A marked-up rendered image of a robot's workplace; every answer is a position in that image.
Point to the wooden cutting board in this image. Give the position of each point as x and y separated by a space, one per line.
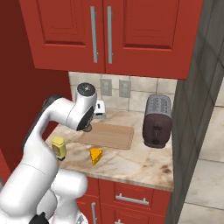
110 136

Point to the yellow cheese wedge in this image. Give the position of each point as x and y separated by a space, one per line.
95 155

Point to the tall red cabinet panel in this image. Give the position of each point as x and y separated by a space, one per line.
17 87

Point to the red base cupboard door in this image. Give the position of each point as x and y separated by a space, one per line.
89 201

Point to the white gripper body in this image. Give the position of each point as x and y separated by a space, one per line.
100 107

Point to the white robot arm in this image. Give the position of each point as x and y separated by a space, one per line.
35 163

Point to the yellow condiment bottle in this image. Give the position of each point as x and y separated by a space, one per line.
59 148

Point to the dark brown toaster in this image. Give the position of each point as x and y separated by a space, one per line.
157 122

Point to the grey wall socket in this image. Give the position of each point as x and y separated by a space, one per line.
124 88
106 87

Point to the red drawer front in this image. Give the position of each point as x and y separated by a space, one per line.
131 215
137 189

